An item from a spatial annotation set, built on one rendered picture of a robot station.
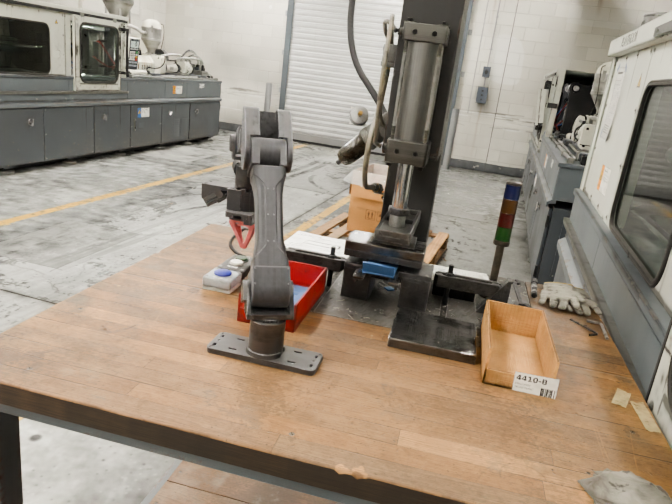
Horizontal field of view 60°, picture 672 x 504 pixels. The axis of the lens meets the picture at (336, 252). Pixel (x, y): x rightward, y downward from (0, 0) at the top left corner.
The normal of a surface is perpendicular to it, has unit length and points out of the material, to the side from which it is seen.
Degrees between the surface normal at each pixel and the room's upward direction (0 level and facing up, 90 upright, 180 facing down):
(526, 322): 90
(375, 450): 0
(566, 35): 90
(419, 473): 0
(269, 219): 54
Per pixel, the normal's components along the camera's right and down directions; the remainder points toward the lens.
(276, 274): 0.27, -0.29
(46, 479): 0.12, -0.95
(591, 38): -0.29, 0.26
